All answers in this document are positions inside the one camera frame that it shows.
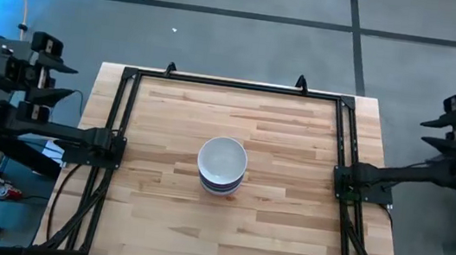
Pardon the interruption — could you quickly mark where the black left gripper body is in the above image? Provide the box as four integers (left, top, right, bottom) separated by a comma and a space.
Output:
0, 27, 67, 124

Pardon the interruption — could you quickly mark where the white bowl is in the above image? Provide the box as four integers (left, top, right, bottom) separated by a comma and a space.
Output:
195, 133, 251, 188
201, 176, 242, 200

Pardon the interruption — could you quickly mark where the white paper sheet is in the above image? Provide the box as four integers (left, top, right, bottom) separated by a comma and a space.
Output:
40, 138, 67, 166

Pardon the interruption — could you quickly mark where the red small device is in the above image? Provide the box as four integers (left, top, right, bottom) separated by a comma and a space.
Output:
0, 179, 26, 203

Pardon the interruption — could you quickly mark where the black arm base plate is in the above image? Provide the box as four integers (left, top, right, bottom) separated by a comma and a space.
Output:
330, 163, 398, 207
61, 129, 128, 172

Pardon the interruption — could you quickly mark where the black corner bracket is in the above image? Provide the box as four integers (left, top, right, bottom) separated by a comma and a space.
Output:
120, 66, 140, 85
338, 94, 358, 112

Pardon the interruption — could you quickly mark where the black cable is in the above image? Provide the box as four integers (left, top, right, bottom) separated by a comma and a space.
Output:
43, 160, 86, 247

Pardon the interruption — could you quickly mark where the black frame clip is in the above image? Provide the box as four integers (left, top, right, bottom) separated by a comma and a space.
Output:
293, 73, 311, 95
163, 61, 178, 79

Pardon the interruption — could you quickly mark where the black table frame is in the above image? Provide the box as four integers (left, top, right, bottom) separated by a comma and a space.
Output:
32, 57, 422, 255

